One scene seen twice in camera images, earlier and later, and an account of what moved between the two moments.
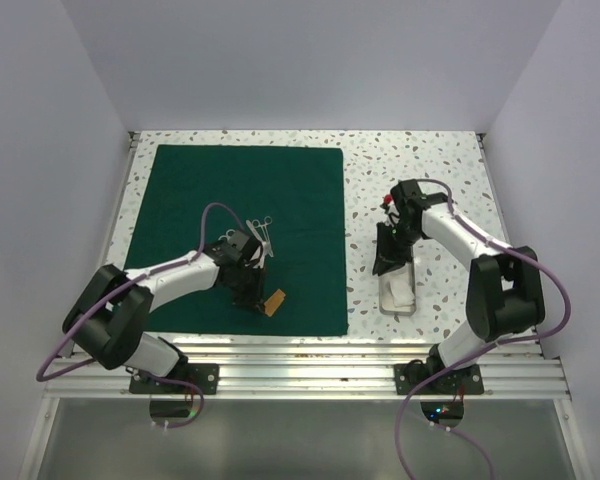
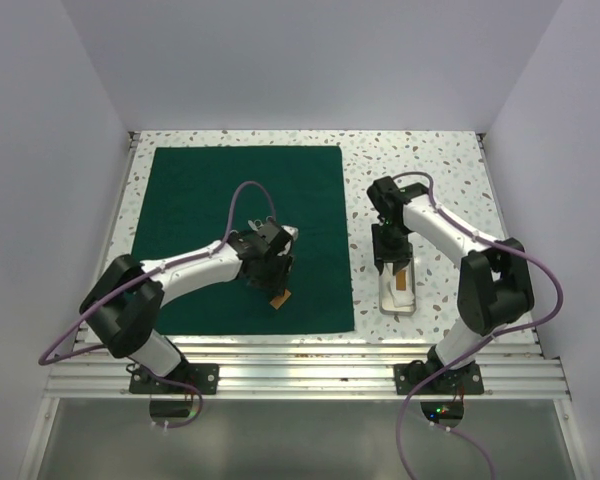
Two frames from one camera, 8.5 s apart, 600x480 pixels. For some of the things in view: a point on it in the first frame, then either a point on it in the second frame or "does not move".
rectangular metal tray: x=397 y=291 does not move
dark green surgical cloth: x=300 y=189 does not move
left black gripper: x=253 y=297 -> x=277 y=283
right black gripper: x=388 y=258 does not move
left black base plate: x=204 y=376 does not move
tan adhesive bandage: x=273 y=302 -> x=401 y=280
